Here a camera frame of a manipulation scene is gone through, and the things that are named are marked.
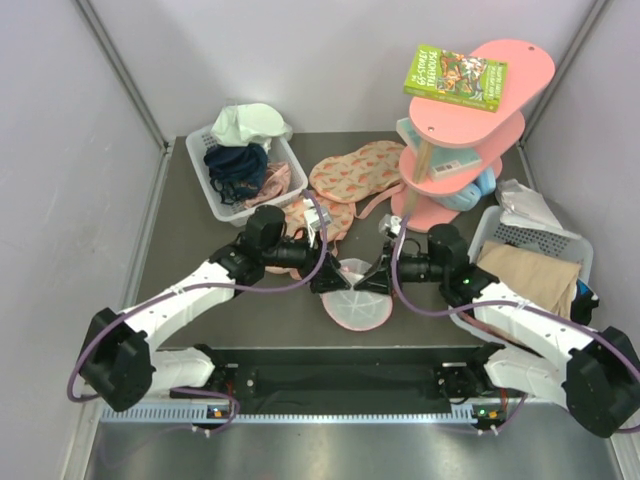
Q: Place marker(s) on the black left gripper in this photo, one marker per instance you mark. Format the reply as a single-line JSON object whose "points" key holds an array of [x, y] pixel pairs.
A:
{"points": [[330, 279]]}

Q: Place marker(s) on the green treehouse book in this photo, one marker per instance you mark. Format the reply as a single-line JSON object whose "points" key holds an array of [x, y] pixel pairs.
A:
{"points": [[457, 79]]}

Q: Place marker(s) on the peach patterned eye mask upper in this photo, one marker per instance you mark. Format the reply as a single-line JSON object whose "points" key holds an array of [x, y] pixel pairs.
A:
{"points": [[350, 178]]}

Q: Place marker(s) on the beige folded garment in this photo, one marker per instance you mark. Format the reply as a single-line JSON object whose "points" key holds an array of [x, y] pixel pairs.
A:
{"points": [[548, 282]]}

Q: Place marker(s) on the peach patterned eye mask lower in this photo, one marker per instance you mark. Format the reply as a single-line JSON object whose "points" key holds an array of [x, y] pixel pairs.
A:
{"points": [[341, 219]]}

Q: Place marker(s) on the white plastic basket right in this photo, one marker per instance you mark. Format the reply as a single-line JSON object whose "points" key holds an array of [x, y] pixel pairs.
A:
{"points": [[564, 246]]}

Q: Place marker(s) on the white plastic basket left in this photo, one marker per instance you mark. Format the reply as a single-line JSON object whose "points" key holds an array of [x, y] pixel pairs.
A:
{"points": [[197, 144]]}

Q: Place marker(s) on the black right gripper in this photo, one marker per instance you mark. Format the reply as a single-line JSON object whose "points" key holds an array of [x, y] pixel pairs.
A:
{"points": [[377, 278]]}

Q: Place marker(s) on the light blue book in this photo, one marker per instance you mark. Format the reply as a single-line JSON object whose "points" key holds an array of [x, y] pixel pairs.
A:
{"points": [[444, 162]]}

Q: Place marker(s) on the pink lace garment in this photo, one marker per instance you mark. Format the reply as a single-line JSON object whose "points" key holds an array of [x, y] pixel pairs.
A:
{"points": [[277, 182]]}

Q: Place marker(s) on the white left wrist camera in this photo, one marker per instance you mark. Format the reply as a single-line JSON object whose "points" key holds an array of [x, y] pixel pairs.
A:
{"points": [[313, 218]]}

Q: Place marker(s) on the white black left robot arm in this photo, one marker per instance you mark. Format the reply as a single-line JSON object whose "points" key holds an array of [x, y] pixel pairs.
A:
{"points": [[121, 358]]}

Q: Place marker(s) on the grey slotted cable duct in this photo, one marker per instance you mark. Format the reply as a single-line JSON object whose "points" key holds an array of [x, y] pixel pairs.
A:
{"points": [[211, 414]]}

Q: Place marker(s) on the light blue headphones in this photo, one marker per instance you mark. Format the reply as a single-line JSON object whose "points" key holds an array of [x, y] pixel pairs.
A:
{"points": [[470, 195]]}

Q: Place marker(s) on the navy lace garment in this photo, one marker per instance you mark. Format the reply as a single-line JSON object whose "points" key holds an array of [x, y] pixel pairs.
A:
{"points": [[236, 174]]}

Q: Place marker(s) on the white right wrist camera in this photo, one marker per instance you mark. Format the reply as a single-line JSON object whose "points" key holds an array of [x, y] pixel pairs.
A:
{"points": [[391, 228]]}

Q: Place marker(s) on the pink three-tier wooden shelf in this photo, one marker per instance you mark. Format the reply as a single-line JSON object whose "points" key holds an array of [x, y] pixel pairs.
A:
{"points": [[529, 70]]}

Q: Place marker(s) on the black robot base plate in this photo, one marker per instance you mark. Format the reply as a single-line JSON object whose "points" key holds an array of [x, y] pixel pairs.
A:
{"points": [[349, 380]]}

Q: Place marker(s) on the white mesh pink-trim laundry bag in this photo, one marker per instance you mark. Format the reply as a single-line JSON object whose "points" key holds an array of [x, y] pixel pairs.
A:
{"points": [[357, 311]]}

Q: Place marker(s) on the white plastic basket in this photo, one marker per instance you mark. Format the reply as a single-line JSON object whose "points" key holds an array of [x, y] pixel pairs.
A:
{"points": [[197, 144], [564, 246]]}

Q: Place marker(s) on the peach patterned eye mask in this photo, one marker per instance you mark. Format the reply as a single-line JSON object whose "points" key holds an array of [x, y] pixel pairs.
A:
{"points": [[350, 178], [341, 219]]}

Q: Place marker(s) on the black blue garment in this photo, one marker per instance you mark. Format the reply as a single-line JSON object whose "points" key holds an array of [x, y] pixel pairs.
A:
{"points": [[585, 301]]}

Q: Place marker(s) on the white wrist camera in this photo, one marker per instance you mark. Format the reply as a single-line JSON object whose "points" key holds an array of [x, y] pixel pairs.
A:
{"points": [[313, 218], [391, 228]]}

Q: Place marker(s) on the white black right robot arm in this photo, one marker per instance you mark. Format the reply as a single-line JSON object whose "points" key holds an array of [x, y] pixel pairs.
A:
{"points": [[593, 375]]}

